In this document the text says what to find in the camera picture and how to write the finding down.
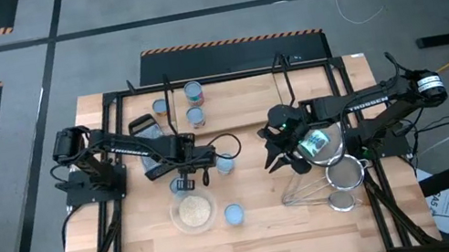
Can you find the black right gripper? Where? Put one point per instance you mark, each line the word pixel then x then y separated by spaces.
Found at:
pixel 288 121

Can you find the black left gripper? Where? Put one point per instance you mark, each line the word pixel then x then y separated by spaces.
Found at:
pixel 192 155

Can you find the oranges can teal orange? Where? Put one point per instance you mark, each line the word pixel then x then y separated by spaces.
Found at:
pixel 227 166

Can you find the mixed vegetables can green rim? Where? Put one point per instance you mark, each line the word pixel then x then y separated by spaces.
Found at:
pixel 315 143

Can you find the mixed fruit can pineapple face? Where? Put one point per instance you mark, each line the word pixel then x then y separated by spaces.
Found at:
pixel 234 213

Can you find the white sauce can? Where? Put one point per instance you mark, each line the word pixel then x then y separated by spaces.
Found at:
pixel 195 117

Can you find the short pineapple rings can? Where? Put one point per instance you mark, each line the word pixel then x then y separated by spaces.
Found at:
pixel 160 106

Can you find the red green label can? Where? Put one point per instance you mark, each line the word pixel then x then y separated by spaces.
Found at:
pixel 193 93

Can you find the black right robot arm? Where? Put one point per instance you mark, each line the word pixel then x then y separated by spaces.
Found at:
pixel 364 103

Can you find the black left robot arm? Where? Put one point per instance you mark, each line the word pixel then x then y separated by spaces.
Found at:
pixel 130 145

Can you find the beige grains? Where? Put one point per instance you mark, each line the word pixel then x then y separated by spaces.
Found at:
pixel 195 211

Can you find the white bowl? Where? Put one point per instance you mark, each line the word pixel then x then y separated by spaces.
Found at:
pixel 174 216

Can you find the medium metal mesh strainer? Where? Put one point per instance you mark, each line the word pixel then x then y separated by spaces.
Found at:
pixel 346 171

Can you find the small metal mesh strainer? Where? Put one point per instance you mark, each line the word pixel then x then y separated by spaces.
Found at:
pixel 342 200

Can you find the white printed paper sheet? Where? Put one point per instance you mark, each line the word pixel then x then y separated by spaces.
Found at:
pixel 440 208

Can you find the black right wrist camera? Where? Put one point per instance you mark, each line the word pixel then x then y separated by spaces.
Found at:
pixel 302 165

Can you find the wooden shelf black metal frame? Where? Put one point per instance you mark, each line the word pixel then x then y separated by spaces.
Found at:
pixel 239 105

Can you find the black aluminium table frame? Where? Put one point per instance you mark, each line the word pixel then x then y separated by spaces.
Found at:
pixel 207 81

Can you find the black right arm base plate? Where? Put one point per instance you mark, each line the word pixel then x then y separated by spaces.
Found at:
pixel 395 147

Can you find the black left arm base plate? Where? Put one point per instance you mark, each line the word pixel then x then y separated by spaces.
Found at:
pixel 75 199

